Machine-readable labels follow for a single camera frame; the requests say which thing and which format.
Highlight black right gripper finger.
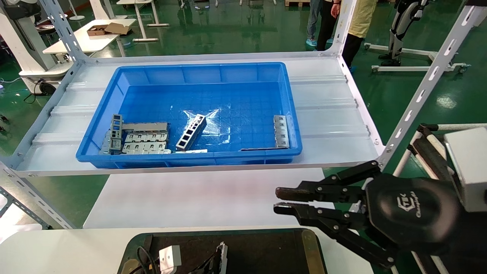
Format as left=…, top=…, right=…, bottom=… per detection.
left=275, top=160, right=381, bottom=204
left=273, top=202, right=400, bottom=269

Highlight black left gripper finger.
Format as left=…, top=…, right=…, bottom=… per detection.
left=189, top=260, right=218, bottom=274

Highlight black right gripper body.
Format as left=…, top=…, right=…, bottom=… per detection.
left=363, top=173, right=463, bottom=254

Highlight long grey metal channel part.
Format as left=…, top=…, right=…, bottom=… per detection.
left=215, top=242, right=228, bottom=274

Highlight black tray container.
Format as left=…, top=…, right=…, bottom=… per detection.
left=118, top=228, right=328, bottom=274

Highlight metal part with square holes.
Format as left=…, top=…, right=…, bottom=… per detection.
left=176, top=113, right=206, bottom=151

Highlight white tube cart black pads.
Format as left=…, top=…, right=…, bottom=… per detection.
left=392, top=123, right=487, bottom=274

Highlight flat slotted metal plate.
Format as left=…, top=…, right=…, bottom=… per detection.
left=273, top=115, right=290, bottom=148

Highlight white slotted shelf rack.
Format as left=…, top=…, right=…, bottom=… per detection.
left=0, top=0, right=487, bottom=230

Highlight clear plastic bag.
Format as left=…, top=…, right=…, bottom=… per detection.
left=183, top=109, right=233, bottom=143

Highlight blue plastic bin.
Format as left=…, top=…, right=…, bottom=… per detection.
left=75, top=62, right=303, bottom=169

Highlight silver slotted metal plate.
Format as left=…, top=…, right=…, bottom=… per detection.
left=122, top=142, right=172, bottom=154
left=124, top=132, right=168, bottom=143

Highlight white wheeled support stand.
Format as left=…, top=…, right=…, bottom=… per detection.
left=363, top=42, right=471, bottom=74

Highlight long grey metal bar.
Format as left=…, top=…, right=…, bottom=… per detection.
left=122, top=122, right=169, bottom=134

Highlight person in black trousers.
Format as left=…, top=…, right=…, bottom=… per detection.
left=316, top=0, right=340, bottom=52

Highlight person in yellow shirt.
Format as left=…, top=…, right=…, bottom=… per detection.
left=341, top=0, right=378, bottom=73

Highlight white black humanoid robot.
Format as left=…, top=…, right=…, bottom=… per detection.
left=379, top=0, right=428, bottom=67

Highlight open cardboard box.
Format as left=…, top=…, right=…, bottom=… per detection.
left=87, top=22, right=132, bottom=37

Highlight white work table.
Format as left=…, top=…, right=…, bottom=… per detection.
left=43, top=18, right=137, bottom=57

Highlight white machine with base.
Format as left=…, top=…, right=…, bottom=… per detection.
left=0, top=0, right=73, bottom=96

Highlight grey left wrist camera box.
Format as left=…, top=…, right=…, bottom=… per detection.
left=159, top=245, right=182, bottom=274

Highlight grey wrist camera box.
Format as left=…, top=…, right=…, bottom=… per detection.
left=159, top=245, right=182, bottom=274
left=443, top=127, right=487, bottom=213

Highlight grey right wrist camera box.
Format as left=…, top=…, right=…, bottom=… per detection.
left=443, top=127, right=487, bottom=213

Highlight white table pedestal stand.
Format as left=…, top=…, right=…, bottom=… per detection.
left=116, top=0, right=170, bottom=42

